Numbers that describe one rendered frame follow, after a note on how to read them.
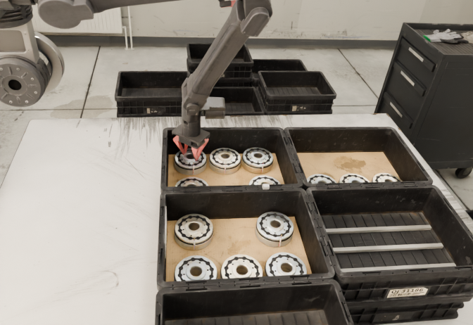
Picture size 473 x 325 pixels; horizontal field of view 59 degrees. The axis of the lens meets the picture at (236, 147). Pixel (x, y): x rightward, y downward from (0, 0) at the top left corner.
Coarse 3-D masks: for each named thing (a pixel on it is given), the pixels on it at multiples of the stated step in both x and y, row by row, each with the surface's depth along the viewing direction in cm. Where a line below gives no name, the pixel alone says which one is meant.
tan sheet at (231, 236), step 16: (224, 224) 117; (240, 224) 117; (224, 240) 112; (240, 240) 113; (256, 240) 113; (176, 256) 107; (208, 256) 107; (224, 256) 108; (256, 256) 109; (304, 256) 110
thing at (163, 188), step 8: (168, 128) 135; (208, 128) 136; (216, 128) 137; (224, 128) 137; (232, 128) 137; (240, 128) 138; (248, 128) 138; (256, 128) 139; (264, 128) 139; (272, 128) 139; (280, 128) 140; (288, 144) 132; (288, 152) 129; (296, 168) 123; (160, 176) 116; (296, 176) 120; (160, 184) 113; (272, 184) 117; (280, 184) 117; (288, 184) 117; (296, 184) 117; (160, 192) 114
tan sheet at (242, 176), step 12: (168, 156) 139; (240, 156) 142; (168, 168) 134; (240, 168) 137; (276, 168) 138; (168, 180) 129; (204, 180) 131; (216, 180) 131; (228, 180) 132; (240, 180) 132
